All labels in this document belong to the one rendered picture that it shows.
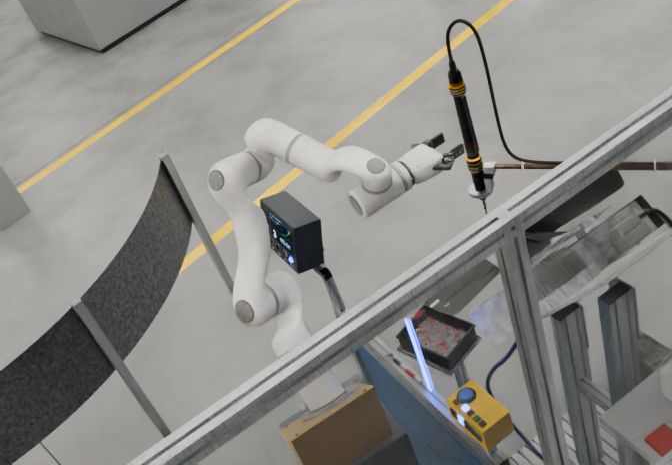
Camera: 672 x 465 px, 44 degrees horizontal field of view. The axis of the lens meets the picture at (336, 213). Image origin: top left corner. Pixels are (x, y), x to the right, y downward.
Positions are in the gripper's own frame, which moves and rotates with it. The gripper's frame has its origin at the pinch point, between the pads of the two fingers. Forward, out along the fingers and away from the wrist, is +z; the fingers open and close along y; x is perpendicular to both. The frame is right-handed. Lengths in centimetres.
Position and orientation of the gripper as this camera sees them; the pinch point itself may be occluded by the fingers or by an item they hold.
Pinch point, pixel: (449, 144)
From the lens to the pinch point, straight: 225.7
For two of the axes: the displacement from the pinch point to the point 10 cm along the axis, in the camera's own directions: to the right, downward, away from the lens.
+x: -2.8, -7.5, -6.0
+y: 5.2, 4.0, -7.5
